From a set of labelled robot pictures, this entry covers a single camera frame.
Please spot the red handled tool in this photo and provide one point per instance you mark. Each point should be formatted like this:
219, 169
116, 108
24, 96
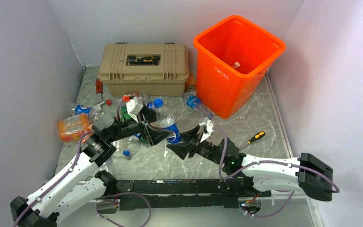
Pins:
99, 93

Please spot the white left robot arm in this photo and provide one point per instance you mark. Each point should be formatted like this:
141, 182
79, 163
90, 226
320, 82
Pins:
84, 177

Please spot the yellow black screwdriver on table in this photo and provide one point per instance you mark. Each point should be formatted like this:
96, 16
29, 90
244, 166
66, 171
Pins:
255, 138

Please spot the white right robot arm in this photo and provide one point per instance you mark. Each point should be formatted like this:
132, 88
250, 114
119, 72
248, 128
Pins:
306, 174

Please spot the red bottle cap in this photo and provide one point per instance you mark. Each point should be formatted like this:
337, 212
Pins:
108, 102

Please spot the orange plastic bin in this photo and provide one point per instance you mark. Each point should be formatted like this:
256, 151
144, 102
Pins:
223, 89

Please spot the large orange label bottle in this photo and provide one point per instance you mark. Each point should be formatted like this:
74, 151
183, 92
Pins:
236, 65

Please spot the orange bottle behind toolbox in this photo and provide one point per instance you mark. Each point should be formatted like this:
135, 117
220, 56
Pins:
190, 85

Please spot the crushed orange label bottle left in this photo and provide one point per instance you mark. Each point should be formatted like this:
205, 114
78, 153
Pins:
72, 128

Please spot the blue label bottle near bin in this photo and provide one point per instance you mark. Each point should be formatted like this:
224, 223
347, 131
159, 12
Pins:
195, 103

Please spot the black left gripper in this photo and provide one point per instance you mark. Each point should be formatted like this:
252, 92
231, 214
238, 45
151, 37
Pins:
153, 135

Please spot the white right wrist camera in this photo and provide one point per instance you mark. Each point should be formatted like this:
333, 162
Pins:
205, 130

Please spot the black yellow screwdriver on toolbox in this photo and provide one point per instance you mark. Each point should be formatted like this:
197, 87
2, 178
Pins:
140, 59

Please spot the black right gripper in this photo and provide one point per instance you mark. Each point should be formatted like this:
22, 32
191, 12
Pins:
191, 136

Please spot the tan plastic toolbox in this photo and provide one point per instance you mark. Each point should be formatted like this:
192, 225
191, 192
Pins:
165, 76

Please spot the red label clear bottle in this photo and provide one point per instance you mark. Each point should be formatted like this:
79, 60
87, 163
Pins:
143, 96

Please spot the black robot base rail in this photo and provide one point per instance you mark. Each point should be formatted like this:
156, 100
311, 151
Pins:
180, 193

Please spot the pepsi bottle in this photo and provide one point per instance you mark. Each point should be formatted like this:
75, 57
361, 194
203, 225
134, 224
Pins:
91, 113
166, 120

